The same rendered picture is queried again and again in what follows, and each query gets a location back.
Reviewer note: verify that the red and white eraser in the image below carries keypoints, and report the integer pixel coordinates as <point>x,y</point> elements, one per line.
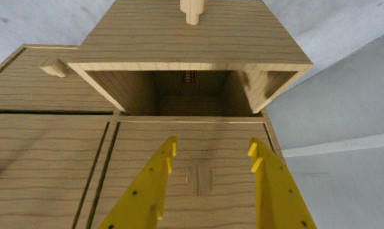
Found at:
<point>189,76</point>

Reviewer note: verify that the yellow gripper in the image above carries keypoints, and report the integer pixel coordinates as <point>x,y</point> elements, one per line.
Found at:
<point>279,203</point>

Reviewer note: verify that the tan wooden chest of drawers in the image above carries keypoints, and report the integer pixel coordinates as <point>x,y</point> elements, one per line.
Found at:
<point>95,186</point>

